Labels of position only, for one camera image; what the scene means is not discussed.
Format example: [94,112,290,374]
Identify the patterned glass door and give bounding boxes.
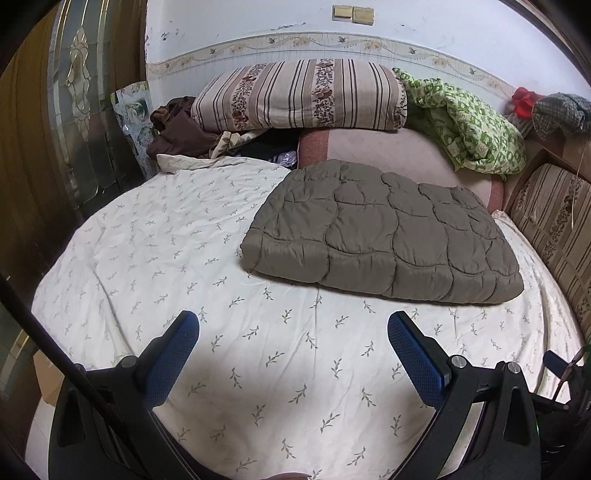
[46,0,149,204]

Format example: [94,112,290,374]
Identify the wooden headboard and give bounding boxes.
[522,131,591,185]

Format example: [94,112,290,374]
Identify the cream leaf-print cloth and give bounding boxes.
[208,130,262,160]

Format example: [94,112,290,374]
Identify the grey quilted jacket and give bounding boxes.
[240,158,525,305]

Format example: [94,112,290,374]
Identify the black cable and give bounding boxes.
[0,272,139,462]

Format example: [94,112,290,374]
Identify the striped floral headboard cushion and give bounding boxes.
[505,161,591,344]

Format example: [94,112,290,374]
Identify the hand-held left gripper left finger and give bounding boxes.
[48,310,200,480]

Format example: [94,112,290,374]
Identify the dark clothes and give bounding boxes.
[231,131,301,167]

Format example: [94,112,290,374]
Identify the red cloth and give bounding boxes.
[512,87,546,117]

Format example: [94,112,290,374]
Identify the green patterned blanket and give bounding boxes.
[392,68,527,181]

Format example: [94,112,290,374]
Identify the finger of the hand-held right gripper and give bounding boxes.
[543,351,575,384]

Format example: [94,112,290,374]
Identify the striped floral folded quilt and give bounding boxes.
[190,59,409,134]

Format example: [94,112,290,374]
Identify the cardboard box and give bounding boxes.
[32,353,66,408]

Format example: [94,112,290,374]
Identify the pink bed mat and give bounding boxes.
[298,127,506,213]

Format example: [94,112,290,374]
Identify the brown clothes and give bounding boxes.
[147,96,227,160]

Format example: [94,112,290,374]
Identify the grey checked cloth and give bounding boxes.
[531,92,591,140]

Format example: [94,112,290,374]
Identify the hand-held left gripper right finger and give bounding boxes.
[387,310,541,480]

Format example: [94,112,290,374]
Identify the printed plastic bag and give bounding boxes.
[111,82,160,178]

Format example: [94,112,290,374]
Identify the white leaf-print bed sheet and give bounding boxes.
[25,154,587,480]

